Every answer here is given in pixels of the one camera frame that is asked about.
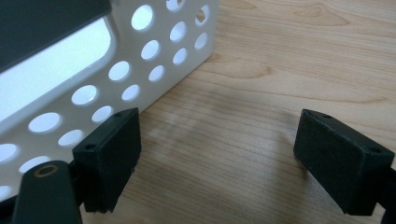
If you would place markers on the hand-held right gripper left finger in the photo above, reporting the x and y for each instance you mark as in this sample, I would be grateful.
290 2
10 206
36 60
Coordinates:
107 161

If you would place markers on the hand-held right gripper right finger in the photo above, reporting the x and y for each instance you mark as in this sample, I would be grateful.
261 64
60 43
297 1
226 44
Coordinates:
339 165

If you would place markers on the white perforated plastic basket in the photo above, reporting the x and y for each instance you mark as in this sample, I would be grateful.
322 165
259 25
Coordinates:
124 84

